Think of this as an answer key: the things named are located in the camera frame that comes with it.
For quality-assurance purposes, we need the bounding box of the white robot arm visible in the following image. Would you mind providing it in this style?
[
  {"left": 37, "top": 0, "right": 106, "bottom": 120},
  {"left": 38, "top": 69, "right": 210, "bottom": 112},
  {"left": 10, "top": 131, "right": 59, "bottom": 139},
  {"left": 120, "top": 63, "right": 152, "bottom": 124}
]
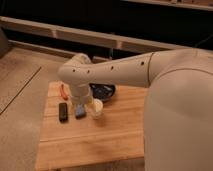
[{"left": 58, "top": 49, "right": 213, "bottom": 171}]

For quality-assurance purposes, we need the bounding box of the white paper cup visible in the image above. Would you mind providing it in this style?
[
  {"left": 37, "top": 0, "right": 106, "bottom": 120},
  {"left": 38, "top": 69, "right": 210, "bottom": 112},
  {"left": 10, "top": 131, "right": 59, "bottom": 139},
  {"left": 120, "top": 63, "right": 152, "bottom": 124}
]
[{"left": 91, "top": 99, "right": 103, "bottom": 119}]

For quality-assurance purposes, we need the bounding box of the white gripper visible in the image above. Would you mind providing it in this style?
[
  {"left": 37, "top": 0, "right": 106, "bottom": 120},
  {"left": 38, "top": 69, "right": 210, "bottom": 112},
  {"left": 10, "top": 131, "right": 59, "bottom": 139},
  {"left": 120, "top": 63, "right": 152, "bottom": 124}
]
[{"left": 69, "top": 84, "right": 92, "bottom": 106}]

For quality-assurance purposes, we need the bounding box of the orange carrot toy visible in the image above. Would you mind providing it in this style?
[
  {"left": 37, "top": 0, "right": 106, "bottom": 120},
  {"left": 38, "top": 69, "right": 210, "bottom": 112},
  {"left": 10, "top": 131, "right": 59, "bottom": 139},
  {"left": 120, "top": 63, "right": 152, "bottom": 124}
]
[{"left": 60, "top": 84, "right": 68, "bottom": 100}]

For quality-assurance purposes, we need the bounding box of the grey shelf rail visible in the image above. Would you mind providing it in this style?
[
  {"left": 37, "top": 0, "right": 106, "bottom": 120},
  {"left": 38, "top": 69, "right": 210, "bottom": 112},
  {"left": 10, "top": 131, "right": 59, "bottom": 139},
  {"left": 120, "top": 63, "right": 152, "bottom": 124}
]
[{"left": 0, "top": 15, "right": 213, "bottom": 54}]

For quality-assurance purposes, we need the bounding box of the blue sponge block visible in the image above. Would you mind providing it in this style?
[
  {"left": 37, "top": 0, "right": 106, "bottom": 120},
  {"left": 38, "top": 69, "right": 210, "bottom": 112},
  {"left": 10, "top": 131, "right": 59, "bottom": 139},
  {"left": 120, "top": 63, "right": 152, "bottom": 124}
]
[{"left": 75, "top": 104, "right": 86, "bottom": 119}]

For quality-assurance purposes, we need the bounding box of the dark round plate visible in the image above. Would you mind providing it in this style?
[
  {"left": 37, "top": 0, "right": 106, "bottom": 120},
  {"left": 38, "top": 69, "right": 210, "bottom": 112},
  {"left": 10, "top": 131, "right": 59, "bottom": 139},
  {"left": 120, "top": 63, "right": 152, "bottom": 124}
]
[{"left": 90, "top": 84, "right": 116, "bottom": 102}]

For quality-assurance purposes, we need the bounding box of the black remote control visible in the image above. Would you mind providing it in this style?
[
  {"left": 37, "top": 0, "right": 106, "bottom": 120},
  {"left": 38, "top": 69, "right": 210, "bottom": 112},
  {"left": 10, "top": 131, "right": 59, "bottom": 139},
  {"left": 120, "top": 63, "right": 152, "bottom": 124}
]
[{"left": 59, "top": 103, "right": 68, "bottom": 122}]

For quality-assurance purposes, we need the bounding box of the wooden cutting board table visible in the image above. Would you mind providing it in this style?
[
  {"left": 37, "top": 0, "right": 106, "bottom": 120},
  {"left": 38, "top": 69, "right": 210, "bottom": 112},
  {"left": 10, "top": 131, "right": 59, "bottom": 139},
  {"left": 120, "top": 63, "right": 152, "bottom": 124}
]
[{"left": 35, "top": 82, "right": 147, "bottom": 171}]

